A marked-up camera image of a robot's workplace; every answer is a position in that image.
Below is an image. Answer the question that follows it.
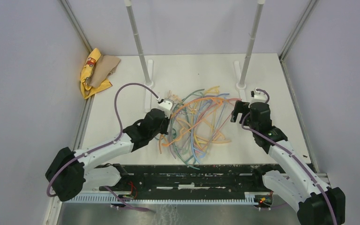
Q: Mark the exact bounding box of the pink red hanger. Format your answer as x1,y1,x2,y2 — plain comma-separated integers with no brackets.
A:
194,97,237,152

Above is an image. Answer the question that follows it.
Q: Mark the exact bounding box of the orange hanger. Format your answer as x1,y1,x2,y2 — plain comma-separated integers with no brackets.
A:
161,96,233,148

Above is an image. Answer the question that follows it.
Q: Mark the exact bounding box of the purple hanger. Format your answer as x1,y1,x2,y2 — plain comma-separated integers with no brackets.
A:
159,90,231,165

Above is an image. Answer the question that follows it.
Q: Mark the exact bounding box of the yellow hanger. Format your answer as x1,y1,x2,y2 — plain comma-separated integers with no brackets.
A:
183,86,233,158

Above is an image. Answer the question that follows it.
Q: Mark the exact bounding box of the light blue hanger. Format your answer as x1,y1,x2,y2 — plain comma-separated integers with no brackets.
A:
190,93,231,164

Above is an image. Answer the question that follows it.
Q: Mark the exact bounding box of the sage green hanger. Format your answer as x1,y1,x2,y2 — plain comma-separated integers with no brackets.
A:
171,89,205,140

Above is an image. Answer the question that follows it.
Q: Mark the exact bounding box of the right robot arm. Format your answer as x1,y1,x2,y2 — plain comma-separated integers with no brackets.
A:
231,100,345,225

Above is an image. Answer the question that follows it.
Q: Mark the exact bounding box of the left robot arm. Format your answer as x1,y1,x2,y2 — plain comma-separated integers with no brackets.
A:
45,108,171,202

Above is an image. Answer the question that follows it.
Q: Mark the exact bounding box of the right white rack foot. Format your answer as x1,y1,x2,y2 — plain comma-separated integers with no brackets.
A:
233,60,247,102

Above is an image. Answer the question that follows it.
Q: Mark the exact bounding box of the white rack foot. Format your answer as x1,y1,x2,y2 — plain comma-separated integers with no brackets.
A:
144,59,154,113
233,60,247,102

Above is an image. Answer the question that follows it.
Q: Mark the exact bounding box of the teal hanger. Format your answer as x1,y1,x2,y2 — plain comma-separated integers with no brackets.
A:
169,104,200,171

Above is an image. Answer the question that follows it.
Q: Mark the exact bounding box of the left white rack foot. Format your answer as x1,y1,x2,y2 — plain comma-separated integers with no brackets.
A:
144,59,154,113

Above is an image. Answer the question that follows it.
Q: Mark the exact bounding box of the peach beige hanger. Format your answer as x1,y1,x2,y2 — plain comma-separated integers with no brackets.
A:
169,89,203,126

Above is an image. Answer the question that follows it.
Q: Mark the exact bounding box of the beige cloth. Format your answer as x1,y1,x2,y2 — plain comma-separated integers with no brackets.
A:
89,55,120,88

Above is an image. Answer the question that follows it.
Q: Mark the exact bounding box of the yellow cloth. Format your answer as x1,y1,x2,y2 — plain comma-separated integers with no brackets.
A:
80,48,112,100

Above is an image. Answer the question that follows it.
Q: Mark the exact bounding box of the right grey rack pole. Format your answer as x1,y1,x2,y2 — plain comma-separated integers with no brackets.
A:
240,0,266,85

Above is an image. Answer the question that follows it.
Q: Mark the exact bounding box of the grey rack pole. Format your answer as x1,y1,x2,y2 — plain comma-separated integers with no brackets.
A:
124,0,153,87
240,0,266,85

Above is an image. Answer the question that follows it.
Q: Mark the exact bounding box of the left grey rack pole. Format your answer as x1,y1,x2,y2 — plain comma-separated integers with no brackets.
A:
124,0,153,87

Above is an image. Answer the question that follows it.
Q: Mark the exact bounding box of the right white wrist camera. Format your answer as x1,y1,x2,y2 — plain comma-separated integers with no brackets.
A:
250,89,268,104

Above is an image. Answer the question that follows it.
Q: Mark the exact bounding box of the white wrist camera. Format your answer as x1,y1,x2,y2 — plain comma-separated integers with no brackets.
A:
250,89,268,104
157,98,174,118

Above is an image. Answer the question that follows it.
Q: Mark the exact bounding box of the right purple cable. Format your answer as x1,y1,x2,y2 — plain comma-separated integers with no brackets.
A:
240,88,338,225

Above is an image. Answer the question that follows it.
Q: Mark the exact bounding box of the purple cable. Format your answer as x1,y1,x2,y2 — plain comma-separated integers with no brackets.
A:
46,82,161,198
240,88,338,225

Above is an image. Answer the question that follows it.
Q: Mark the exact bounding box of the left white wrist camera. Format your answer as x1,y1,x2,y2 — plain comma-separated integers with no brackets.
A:
157,98,174,118

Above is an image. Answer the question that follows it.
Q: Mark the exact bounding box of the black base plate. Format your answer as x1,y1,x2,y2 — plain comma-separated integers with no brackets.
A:
110,164,284,200

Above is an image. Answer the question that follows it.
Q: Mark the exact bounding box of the white slotted cable duct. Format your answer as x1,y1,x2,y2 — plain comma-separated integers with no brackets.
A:
65,193,258,206

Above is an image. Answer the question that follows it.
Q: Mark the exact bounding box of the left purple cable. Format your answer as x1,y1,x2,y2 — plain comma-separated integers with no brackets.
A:
46,82,161,198

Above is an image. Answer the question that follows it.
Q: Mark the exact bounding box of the right aluminium frame rail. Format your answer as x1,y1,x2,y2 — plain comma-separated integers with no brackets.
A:
278,0,320,172

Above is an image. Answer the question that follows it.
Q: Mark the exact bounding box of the aluminium frame rail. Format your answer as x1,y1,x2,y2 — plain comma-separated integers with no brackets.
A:
42,0,94,225
278,0,320,172

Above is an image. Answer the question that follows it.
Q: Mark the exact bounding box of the left aluminium frame rail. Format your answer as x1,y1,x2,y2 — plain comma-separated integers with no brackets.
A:
42,0,94,225

